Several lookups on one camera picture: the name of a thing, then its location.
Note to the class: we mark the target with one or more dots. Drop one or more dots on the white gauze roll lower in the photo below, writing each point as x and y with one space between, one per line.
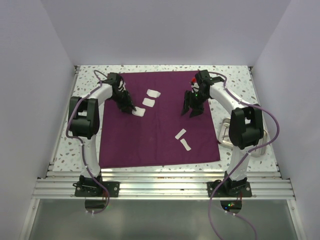
185 144

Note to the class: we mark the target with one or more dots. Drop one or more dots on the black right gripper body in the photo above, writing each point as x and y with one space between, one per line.
195 100

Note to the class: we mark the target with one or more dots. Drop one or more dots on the aluminium frame rail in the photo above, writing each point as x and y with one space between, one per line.
169 185

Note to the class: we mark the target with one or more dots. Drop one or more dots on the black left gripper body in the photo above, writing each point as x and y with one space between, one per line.
122 98

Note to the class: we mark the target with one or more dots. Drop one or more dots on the purple cloth mat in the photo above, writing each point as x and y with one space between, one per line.
132 141

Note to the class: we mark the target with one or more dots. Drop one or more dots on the stainless steel tray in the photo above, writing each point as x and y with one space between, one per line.
224 140

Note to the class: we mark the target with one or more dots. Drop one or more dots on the white gauze pad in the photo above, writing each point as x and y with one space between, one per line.
139 112
153 93
148 102

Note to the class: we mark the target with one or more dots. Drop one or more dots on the white gauze roll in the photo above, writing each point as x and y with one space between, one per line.
185 144
180 134

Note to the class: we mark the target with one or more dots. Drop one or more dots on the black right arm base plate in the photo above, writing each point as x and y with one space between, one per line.
234 189

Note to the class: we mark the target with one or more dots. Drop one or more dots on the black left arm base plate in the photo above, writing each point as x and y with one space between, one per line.
113 188

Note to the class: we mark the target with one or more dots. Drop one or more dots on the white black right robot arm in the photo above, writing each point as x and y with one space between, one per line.
245 126

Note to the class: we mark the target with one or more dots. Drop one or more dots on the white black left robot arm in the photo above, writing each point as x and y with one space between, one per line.
84 119

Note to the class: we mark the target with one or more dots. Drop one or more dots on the white gauze roll upper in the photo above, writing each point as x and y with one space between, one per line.
180 134

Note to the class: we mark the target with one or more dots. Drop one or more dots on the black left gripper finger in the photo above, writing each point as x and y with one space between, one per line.
131 105
126 109

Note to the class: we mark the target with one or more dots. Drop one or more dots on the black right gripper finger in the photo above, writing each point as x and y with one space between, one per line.
196 112
185 109

